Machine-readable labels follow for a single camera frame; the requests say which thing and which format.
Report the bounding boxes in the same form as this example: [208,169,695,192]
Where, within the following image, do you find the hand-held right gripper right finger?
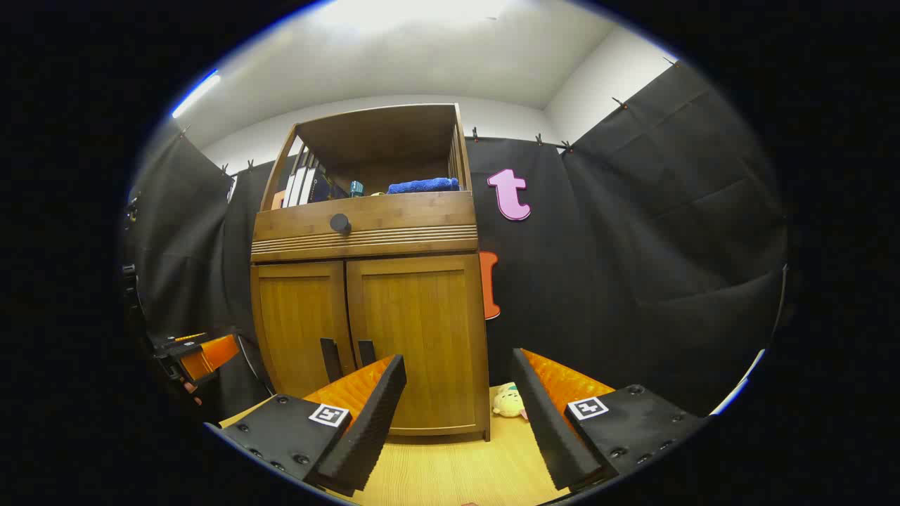
[511,348,707,493]

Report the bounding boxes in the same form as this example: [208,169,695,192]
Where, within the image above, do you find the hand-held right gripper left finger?
[205,353,407,497]

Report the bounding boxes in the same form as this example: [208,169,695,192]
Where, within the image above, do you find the wooden cabinet door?
[346,254,491,438]
[251,260,356,398]

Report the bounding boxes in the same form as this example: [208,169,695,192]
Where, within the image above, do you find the wooden double-door shoe cabinet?
[250,103,491,442]

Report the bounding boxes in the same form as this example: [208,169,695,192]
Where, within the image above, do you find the wooden cabinet drawer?
[251,191,479,264]

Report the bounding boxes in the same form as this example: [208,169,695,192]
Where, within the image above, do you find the yellow plush toy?
[492,383,528,421]

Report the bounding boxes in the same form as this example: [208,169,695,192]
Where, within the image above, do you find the black backdrop cloth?
[125,60,788,422]

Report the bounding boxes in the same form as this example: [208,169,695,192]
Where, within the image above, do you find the dark blue book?
[311,172,349,203]

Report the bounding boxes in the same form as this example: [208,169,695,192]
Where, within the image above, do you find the blue folded towel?
[387,177,460,195]

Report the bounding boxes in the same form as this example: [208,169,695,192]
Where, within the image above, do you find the thin white cord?
[238,336,275,396]

